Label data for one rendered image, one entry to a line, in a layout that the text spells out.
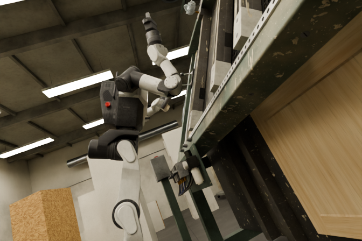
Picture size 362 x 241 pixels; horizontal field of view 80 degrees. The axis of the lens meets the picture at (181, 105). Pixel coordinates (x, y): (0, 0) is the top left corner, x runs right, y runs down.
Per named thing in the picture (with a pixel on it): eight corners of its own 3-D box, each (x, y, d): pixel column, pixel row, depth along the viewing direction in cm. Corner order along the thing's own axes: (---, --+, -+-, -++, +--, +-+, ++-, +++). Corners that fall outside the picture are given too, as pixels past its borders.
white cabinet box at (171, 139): (192, 217, 523) (162, 140, 594) (214, 207, 534) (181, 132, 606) (195, 219, 468) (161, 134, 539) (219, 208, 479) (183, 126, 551)
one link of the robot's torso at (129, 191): (110, 232, 106) (111, 140, 126) (115, 229, 122) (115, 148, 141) (142, 227, 109) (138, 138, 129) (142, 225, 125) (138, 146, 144)
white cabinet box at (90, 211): (96, 226, 542) (89, 197, 567) (118, 216, 553) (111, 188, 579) (84, 230, 469) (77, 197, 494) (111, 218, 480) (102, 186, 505)
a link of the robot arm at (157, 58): (150, 42, 128) (161, 58, 123) (161, 44, 134) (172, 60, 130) (145, 50, 131) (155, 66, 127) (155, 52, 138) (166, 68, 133)
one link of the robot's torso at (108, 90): (90, 120, 120) (101, 67, 136) (101, 138, 151) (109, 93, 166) (145, 123, 124) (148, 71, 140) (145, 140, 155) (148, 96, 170)
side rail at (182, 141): (190, 156, 193) (178, 154, 192) (201, 59, 243) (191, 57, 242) (191, 154, 188) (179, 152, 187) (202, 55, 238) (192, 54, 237)
